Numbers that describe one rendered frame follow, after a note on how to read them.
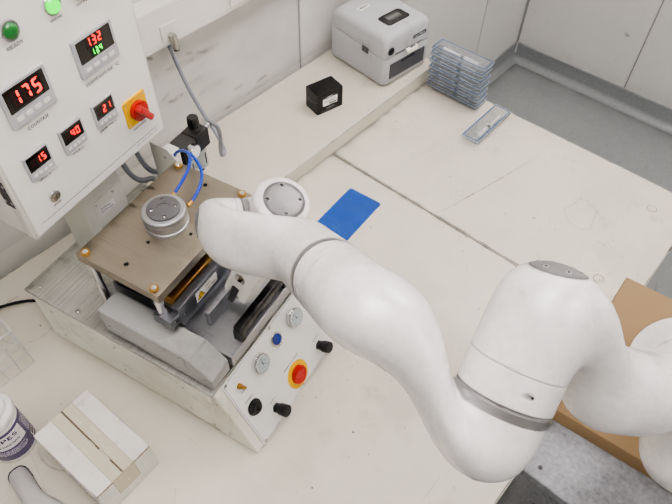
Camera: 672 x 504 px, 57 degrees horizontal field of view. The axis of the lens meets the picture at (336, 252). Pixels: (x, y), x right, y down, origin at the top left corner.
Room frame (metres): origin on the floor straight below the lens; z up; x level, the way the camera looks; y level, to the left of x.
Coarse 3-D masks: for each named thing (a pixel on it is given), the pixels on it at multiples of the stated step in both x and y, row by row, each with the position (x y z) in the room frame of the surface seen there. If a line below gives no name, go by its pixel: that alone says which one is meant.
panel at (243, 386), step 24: (264, 336) 0.62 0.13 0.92; (288, 336) 0.65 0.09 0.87; (312, 336) 0.68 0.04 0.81; (288, 360) 0.62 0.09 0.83; (312, 360) 0.65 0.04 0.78; (240, 384) 0.52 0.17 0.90; (264, 384) 0.55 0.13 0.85; (288, 384) 0.58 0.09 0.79; (240, 408) 0.50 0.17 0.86; (264, 408) 0.52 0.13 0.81; (264, 432) 0.49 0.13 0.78
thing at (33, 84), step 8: (32, 80) 0.74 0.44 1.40; (40, 80) 0.75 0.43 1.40; (16, 88) 0.71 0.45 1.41; (24, 88) 0.72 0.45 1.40; (32, 88) 0.73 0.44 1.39; (40, 88) 0.74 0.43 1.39; (16, 96) 0.71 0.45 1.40; (24, 96) 0.72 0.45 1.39; (32, 96) 0.73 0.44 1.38; (16, 104) 0.70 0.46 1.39
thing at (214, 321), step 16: (112, 288) 0.68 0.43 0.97; (224, 288) 0.66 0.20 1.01; (208, 304) 0.65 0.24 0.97; (224, 304) 0.64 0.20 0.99; (240, 304) 0.65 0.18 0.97; (272, 304) 0.66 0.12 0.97; (192, 320) 0.62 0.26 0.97; (208, 320) 0.61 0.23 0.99; (224, 320) 0.62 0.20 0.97; (256, 320) 0.62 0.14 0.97; (208, 336) 0.58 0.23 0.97; (224, 336) 0.58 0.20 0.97; (224, 352) 0.55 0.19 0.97; (240, 352) 0.56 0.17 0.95
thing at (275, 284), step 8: (272, 280) 0.68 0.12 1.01; (264, 288) 0.67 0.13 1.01; (272, 288) 0.67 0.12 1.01; (264, 296) 0.65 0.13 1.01; (272, 296) 0.66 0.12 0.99; (256, 304) 0.63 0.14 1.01; (264, 304) 0.64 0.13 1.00; (248, 312) 0.61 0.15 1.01; (256, 312) 0.61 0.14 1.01; (240, 320) 0.59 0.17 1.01; (248, 320) 0.60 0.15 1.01; (240, 328) 0.58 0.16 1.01; (248, 328) 0.59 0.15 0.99; (240, 336) 0.57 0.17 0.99
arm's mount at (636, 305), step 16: (624, 288) 0.71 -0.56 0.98; (640, 288) 0.70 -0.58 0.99; (624, 304) 0.68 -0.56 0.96; (640, 304) 0.68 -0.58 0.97; (656, 304) 0.67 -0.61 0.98; (624, 320) 0.66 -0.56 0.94; (640, 320) 0.65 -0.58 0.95; (656, 320) 0.65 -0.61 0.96; (624, 336) 0.63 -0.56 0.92; (560, 416) 0.53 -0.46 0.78; (576, 432) 0.51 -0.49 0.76; (592, 432) 0.50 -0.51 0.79; (608, 448) 0.48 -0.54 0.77; (624, 448) 0.47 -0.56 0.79; (640, 464) 0.44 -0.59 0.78
